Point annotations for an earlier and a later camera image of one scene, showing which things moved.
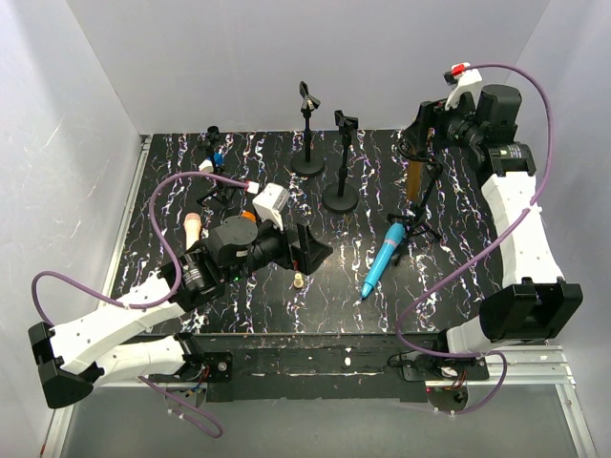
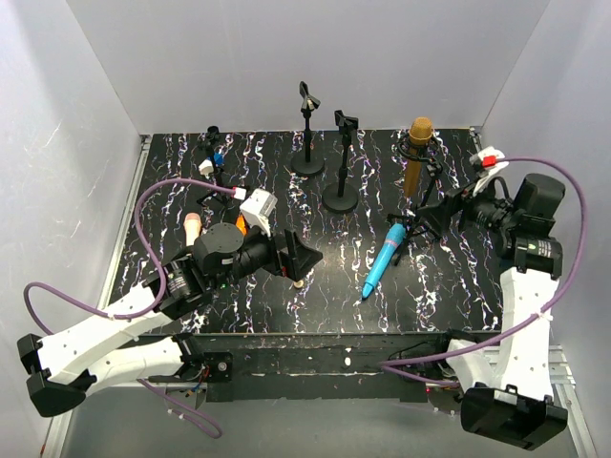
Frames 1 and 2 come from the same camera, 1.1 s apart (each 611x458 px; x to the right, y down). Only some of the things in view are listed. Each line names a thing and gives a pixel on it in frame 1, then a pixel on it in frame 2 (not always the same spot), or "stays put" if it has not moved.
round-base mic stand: (342, 197) stays put
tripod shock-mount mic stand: (412, 222) stays put
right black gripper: (427, 120) to (458, 207)
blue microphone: (393, 237) stays put
